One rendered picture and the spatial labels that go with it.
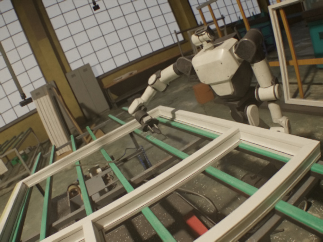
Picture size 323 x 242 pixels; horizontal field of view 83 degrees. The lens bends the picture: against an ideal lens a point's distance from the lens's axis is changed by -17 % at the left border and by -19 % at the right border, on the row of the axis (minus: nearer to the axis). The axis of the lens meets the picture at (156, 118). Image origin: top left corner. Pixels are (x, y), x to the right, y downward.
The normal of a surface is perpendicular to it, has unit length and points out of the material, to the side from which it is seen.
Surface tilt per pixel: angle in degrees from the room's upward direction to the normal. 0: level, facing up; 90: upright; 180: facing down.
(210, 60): 56
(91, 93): 90
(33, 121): 90
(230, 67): 90
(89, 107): 90
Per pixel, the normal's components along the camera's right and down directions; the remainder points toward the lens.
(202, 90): 0.05, 0.29
